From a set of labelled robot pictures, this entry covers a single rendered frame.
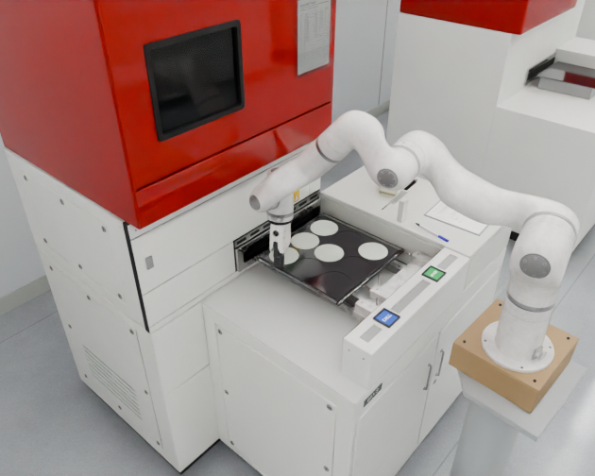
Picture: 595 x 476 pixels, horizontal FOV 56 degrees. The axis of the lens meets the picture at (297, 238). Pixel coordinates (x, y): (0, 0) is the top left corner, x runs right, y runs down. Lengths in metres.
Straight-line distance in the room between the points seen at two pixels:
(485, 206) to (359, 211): 0.74
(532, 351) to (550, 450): 1.10
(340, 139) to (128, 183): 0.55
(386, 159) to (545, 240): 0.40
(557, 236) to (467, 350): 0.44
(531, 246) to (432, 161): 0.32
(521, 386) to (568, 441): 1.14
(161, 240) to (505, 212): 0.93
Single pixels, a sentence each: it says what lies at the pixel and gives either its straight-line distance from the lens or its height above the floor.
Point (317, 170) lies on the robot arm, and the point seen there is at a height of 1.30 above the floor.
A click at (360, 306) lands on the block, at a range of 1.71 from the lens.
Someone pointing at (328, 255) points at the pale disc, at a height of 0.90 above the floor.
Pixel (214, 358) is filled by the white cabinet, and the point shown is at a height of 0.58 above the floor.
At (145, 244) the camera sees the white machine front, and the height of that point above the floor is 1.14.
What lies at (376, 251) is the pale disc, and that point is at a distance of 1.95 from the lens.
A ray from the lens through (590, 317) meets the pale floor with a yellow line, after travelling 3.36.
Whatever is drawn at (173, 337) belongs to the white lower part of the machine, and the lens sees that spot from 1.87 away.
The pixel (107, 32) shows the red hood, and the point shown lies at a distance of 1.32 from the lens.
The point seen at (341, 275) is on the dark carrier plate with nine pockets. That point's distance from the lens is 1.83.
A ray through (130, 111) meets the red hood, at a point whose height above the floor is 1.54.
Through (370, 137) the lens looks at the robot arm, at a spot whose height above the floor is 1.45.
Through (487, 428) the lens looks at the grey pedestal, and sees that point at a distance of 1.83.
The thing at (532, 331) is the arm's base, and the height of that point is 1.03.
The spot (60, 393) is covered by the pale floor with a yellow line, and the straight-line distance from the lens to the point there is 2.86.
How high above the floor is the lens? 2.05
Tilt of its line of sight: 35 degrees down
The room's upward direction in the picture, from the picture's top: straight up
